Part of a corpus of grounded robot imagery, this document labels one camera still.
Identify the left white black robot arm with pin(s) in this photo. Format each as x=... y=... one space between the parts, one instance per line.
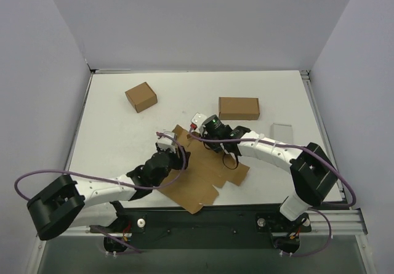
x=55 y=208

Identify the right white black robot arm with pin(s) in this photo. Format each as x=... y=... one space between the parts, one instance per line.
x=309 y=167

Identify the small square cardboard box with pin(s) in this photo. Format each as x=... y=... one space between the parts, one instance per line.
x=141 y=97

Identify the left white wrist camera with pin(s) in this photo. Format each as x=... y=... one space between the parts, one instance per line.
x=166 y=142

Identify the small white flat box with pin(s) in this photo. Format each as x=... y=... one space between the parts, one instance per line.
x=282 y=133

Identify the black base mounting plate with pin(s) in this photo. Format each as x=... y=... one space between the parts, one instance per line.
x=251 y=226

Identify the rectangular closed cardboard box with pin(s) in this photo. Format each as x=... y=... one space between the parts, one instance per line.
x=239 y=108

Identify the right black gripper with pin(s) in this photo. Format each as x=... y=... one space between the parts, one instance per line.
x=208 y=133

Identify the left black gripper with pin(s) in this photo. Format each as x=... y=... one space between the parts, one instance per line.
x=176 y=158

